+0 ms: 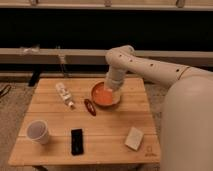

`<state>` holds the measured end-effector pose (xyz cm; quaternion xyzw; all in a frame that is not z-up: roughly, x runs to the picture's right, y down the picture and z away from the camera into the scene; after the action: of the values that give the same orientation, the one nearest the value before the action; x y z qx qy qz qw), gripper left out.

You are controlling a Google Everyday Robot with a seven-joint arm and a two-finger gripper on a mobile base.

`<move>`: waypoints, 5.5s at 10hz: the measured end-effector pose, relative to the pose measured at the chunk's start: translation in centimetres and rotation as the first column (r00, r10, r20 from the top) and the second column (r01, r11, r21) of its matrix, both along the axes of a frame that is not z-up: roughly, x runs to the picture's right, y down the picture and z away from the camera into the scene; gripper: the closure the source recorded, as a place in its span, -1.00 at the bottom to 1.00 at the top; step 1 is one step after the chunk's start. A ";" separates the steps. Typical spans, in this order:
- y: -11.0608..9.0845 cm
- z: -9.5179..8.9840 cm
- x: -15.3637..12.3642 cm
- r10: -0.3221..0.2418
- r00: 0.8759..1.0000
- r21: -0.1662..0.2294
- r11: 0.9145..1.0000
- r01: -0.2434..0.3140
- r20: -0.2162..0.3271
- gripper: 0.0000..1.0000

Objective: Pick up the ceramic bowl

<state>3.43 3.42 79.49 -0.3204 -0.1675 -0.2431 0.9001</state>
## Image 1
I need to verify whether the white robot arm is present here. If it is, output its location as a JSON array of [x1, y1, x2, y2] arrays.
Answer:
[[105, 45, 213, 171]]

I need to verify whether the wooden table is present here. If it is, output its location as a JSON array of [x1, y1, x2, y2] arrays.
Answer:
[[9, 78, 160, 166]]

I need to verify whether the clear plastic bottle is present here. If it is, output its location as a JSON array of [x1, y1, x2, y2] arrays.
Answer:
[[55, 82, 74, 108]]

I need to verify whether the black rectangular device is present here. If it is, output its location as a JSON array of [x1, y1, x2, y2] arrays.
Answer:
[[71, 129, 84, 155]]

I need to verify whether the white sponge block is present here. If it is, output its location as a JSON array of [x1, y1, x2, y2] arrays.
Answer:
[[125, 127, 144, 151]]

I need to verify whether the orange ceramic bowl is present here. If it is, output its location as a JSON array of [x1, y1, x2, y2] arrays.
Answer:
[[91, 82, 121, 107]]

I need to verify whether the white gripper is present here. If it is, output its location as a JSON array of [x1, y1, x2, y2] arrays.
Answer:
[[105, 68, 126, 91]]

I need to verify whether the grey metal rail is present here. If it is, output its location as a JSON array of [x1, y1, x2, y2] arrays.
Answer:
[[0, 47, 213, 67]]

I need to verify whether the white paper cup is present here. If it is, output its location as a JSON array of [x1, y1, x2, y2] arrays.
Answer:
[[26, 120, 50, 145]]

